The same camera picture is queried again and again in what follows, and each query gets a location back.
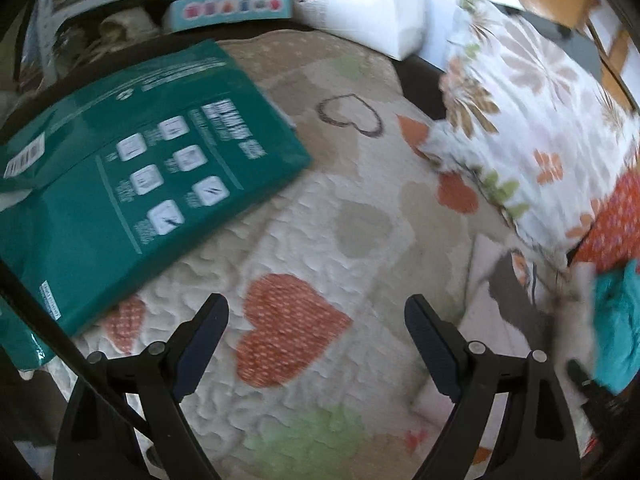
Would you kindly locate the orange floral blanket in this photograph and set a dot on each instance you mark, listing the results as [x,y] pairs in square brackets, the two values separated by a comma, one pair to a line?
[613,240]

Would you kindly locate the teal cardboard box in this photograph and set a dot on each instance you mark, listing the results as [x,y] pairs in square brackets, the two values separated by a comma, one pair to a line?
[107,187]

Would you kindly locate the white floral pillow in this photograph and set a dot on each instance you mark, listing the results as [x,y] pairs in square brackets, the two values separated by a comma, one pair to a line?
[541,138]

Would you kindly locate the light blue patterned strip box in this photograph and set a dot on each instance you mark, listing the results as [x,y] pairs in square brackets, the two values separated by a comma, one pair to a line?
[192,14]

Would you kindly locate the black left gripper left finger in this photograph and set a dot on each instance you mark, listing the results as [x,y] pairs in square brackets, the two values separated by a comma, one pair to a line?
[96,443]

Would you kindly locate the heart pattern quilt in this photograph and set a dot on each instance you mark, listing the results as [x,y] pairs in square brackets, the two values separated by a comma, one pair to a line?
[316,374]

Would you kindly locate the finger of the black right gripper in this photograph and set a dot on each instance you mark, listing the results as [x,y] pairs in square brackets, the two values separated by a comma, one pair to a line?
[600,402]

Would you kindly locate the teal bundled cloth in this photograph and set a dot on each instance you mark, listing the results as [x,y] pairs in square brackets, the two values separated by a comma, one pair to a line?
[616,321]

